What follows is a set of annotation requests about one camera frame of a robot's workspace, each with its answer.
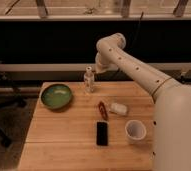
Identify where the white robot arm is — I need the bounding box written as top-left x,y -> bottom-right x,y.
95,33 -> 191,171

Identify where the white baseboard heater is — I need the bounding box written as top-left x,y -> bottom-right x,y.
0,63 -> 191,82

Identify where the green ceramic bowl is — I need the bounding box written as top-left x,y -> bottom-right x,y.
40,84 -> 73,110

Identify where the black smartphone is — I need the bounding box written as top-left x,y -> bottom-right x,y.
96,122 -> 108,146

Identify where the small clear spray bottle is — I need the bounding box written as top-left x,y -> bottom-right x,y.
84,67 -> 94,93

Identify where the white paper cup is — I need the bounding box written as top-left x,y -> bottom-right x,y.
125,120 -> 147,144

